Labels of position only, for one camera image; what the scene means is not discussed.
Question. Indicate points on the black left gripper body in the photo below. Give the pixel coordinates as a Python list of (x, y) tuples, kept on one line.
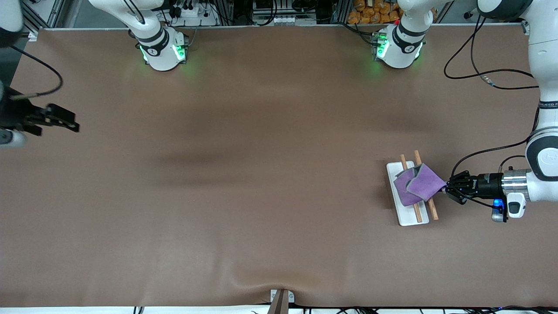
[(487, 185)]

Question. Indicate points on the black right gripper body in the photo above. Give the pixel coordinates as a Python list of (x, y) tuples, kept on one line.
[(13, 114)]

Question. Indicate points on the purple towel with grey edge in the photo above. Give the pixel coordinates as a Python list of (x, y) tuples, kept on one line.
[(425, 183)]

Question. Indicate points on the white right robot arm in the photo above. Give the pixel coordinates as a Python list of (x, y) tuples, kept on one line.
[(161, 56)]

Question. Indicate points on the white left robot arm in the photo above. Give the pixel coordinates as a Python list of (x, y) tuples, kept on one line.
[(542, 52)]

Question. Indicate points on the wooden rack rod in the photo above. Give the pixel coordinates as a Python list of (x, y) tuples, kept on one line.
[(434, 211), (418, 213)]

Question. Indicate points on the white rectangular rack base tray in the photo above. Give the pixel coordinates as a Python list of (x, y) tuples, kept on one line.
[(405, 216)]

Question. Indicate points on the white power strip with plugs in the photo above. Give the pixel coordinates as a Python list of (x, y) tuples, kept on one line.
[(192, 13)]

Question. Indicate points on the pile of orange packets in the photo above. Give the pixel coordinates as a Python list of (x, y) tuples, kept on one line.
[(370, 13)]

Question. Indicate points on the brown table cover mat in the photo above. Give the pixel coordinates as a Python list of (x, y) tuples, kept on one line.
[(261, 174)]

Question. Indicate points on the white terminal strip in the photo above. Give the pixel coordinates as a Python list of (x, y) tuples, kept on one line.
[(283, 20)]

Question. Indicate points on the aluminium frame profile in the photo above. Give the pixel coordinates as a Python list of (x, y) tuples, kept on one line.
[(56, 13)]

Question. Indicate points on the brown camera post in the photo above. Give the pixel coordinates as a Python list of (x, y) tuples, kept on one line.
[(279, 306)]

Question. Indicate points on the metal clamp bracket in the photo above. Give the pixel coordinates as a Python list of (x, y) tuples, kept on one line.
[(273, 296)]

